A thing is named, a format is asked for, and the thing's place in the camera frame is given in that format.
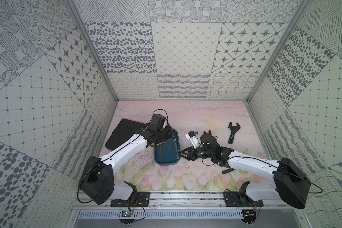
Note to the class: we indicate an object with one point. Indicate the white slotted cable duct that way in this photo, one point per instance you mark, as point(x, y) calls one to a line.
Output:
point(160, 214)

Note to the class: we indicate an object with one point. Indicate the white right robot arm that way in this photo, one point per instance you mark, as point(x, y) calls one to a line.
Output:
point(285, 180)

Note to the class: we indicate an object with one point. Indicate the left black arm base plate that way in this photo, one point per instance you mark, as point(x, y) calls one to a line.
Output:
point(138, 199)

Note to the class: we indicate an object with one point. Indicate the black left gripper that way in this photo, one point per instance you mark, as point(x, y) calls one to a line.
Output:
point(165, 134)

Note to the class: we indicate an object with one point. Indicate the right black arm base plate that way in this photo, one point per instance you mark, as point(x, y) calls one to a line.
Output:
point(235, 199)

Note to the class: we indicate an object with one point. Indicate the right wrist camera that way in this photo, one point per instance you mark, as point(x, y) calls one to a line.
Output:
point(192, 136)

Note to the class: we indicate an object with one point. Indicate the aluminium mounting rail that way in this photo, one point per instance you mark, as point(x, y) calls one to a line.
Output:
point(180, 200)

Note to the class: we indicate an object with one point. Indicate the teal plastic storage box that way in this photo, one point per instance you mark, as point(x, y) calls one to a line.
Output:
point(168, 152)

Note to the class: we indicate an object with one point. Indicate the hammer with black handle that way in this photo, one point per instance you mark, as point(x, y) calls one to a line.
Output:
point(227, 171)

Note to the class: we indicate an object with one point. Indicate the black adjustable wrench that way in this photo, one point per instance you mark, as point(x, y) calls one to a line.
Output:
point(233, 130)

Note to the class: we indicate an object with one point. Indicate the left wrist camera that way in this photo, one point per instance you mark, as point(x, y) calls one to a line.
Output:
point(157, 121)

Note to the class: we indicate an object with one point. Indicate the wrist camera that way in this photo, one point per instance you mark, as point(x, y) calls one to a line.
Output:
point(157, 121)
point(192, 136)

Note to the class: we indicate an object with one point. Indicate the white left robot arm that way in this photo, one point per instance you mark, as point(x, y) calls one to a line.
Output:
point(98, 178)

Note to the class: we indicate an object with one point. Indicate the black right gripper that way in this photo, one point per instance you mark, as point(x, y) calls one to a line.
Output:
point(189, 156)

